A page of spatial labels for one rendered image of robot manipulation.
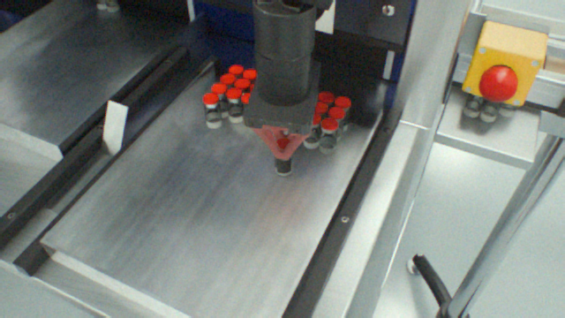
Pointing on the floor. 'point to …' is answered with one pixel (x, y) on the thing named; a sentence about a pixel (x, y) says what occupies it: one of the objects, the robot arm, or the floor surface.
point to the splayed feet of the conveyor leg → (419, 264)
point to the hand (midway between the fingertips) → (283, 147)
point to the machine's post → (420, 66)
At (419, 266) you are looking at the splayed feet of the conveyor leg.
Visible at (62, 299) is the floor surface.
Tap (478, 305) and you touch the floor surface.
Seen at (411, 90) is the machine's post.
